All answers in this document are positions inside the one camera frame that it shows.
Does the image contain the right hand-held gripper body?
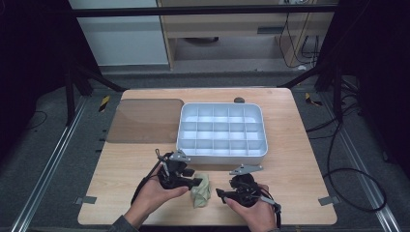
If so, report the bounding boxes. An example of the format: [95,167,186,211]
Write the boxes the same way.
[228,164,264,208]

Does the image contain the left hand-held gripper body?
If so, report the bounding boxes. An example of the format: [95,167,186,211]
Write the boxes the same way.
[157,149,194,190]

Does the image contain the light green sock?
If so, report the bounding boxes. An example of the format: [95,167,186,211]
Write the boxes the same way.
[190,172,213,209]

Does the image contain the person's right hand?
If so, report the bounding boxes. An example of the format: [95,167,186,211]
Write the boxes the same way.
[223,184,278,232]

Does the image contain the person's left hand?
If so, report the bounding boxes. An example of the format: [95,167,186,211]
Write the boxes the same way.
[123,176,190,227]

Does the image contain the white divided storage box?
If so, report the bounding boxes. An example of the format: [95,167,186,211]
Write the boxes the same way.
[175,101,269,166]

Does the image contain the black and yellow tape strip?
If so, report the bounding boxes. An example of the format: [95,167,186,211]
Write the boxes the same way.
[98,95,111,113]
[304,92,324,107]

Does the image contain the black metal stand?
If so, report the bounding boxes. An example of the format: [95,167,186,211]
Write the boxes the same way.
[277,59,345,124]
[63,59,129,128]

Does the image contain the white cabinet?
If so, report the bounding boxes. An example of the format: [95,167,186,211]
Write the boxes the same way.
[68,0,170,68]

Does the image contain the light wooden desk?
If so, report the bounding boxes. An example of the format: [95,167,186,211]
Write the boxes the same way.
[156,0,340,71]

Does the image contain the black horizontal bar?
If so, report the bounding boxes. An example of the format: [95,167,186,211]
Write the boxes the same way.
[68,4,340,19]

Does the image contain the black curtain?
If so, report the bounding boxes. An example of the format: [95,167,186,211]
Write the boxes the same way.
[0,0,104,163]
[316,0,410,180]

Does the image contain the left hand-held gripper cable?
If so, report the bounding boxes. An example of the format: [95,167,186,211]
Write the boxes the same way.
[130,148,172,206]

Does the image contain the hand-held gripper cable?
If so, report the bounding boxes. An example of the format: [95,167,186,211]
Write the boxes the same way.
[259,187,282,229]
[130,148,172,206]

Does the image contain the right hand-held gripper cable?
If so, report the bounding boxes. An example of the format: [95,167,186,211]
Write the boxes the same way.
[259,187,282,229]

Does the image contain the grey metal table bracket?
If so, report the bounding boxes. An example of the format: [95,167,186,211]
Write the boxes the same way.
[73,195,98,206]
[317,195,341,207]

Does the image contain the aluminium floor rail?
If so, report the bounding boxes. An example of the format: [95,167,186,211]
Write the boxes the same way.
[321,92,403,232]
[10,96,90,232]

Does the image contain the looped black floor cable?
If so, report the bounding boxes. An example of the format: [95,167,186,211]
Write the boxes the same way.
[322,120,388,214]

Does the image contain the thin black floor cable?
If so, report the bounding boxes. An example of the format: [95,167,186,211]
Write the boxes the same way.
[23,109,49,131]

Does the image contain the hanging black cables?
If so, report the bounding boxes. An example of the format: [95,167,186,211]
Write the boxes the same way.
[278,12,324,71]

